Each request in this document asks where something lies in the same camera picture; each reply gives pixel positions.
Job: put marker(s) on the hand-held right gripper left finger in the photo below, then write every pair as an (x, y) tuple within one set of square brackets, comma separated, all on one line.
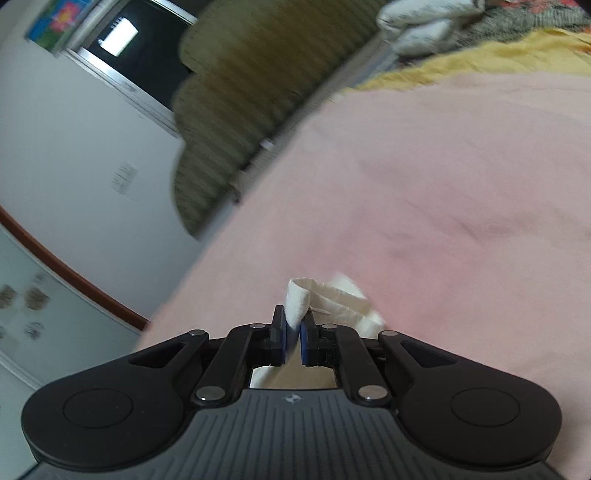
[(280, 342)]

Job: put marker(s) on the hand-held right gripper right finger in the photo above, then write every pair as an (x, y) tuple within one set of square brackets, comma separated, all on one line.
[(304, 342)]

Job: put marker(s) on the white pants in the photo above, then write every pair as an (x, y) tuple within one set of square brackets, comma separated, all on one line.
[(339, 304)]

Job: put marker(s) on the pink bed blanket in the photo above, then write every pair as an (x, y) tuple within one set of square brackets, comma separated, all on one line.
[(392, 194)]

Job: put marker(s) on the brown wooden trim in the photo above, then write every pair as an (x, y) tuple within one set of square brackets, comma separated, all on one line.
[(69, 277)]

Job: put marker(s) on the white floral wardrobe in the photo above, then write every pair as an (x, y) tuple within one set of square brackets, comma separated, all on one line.
[(41, 314)]

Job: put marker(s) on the green padded headboard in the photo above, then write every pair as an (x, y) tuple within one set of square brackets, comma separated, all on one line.
[(240, 97)]

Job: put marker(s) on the window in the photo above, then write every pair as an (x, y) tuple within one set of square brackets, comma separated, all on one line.
[(138, 50)]

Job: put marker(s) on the white pillow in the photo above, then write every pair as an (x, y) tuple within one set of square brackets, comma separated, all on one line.
[(425, 25)]

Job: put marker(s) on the yellow cloth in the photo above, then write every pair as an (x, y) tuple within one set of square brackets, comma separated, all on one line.
[(489, 57)]

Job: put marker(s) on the patterned knitted cloth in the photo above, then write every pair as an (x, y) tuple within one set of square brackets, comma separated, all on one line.
[(521, 16)]

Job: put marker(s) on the paper note on wall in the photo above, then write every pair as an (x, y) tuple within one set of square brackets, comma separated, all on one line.
[(124, 181)]

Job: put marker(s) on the colourful wall poster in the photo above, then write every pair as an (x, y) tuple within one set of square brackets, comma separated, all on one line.
[(57, 21)]

